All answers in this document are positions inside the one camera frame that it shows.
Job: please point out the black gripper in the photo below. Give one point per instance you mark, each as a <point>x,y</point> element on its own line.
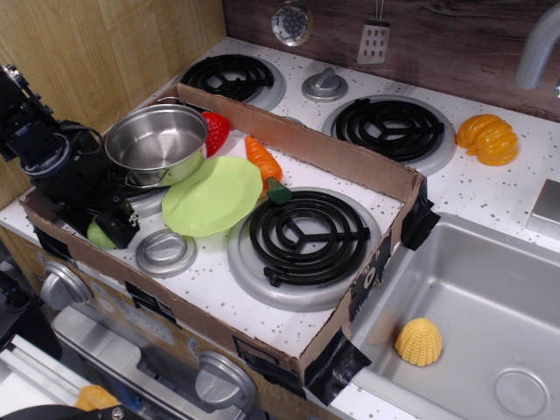
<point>76,173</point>

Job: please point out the light green toy broccoli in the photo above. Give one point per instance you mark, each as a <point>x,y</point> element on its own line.
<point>96,236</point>

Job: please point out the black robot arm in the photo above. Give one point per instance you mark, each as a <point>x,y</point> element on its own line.
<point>25,121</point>

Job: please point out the stainless steel pot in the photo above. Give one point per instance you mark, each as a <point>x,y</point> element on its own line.
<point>158,146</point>

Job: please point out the front silver stove knob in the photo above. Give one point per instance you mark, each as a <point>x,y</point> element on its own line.
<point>165,254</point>

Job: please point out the silver stove knob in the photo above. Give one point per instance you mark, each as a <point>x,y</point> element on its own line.
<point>165,254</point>
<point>326,86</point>

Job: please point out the left silver oven knob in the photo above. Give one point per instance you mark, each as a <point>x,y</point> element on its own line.
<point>62,287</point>

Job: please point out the silver oven knob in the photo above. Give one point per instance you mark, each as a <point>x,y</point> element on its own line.
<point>62,287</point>
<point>221,384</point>

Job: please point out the light green plastic plate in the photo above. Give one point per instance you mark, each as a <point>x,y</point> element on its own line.
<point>219,194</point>

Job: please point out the red toy strawberry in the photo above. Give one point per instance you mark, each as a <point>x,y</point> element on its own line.
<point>218,132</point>

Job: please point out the orange toy below stove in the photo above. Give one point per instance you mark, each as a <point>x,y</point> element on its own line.
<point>94,397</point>

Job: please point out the orange toy carrot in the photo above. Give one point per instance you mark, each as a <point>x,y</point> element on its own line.
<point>270,169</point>

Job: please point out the front right black burner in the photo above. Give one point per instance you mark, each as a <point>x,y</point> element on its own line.
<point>302,256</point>

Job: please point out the right silver oven knob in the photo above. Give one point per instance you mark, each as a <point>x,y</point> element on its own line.
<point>221,384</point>

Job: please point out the back silver stove knob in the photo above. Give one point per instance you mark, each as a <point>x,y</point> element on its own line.
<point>326,86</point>

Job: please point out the hanging silver strainer spoon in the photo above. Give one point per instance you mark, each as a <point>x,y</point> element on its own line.
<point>292,23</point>

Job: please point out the brown cardboard fence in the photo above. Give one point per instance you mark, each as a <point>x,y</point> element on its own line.
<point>293,354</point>

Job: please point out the hanging silver spatula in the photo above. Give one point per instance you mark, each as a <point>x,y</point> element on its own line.
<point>374,40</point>

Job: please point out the back right black burner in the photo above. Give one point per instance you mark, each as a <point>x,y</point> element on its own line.
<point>406,130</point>

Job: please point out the yellow toy corn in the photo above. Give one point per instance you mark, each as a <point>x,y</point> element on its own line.
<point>419,342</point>

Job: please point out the orange toy pumpkin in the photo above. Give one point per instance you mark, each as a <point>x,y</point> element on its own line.
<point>489,138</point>

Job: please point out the silver sink basin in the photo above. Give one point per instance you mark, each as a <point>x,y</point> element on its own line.
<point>494,300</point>

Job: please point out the silver faucet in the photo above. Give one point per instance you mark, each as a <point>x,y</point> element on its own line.
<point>537,50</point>

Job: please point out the silver oven door handle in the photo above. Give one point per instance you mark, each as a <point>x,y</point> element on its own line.
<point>145,365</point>

